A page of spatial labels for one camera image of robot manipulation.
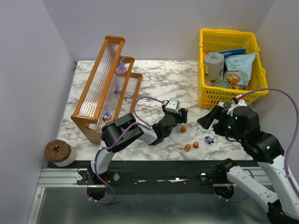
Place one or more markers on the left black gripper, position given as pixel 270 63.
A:
pixel 182 115

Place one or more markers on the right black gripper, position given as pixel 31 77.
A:
pixel 217 119

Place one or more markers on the yellow plastic basket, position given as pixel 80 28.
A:
pixel 214 40

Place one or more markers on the purple donkey red base toy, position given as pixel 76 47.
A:
pixel 117 89

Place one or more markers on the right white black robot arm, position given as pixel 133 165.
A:
pixel 242 124

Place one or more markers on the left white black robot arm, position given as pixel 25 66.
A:
pixel 122 132

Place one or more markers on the brown tiered acrylic shelf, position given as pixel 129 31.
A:
pixel 98 92

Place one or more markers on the orange bear toy front right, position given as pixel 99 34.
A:
pixel 196 144

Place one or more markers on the white bottle grey cap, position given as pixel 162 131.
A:
pixel 226 105

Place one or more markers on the orange bear toy front left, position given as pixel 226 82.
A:
pixel 187 147

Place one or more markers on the green round item in basket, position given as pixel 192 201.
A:
pixel 222 84

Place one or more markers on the grey cylindrical canister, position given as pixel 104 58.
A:
pixel 214 66

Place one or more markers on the light blue chips bag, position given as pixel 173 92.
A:
pixel 238 69

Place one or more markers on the dark blue box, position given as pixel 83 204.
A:
pixel 233 52

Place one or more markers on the brown topped white roll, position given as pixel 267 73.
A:
pixel 60 153

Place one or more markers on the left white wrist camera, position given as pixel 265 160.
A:
pixel 171 105

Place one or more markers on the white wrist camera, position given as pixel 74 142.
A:
pixel 171 105
pixel 237 102

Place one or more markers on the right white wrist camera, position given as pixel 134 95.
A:
pixel 237 102

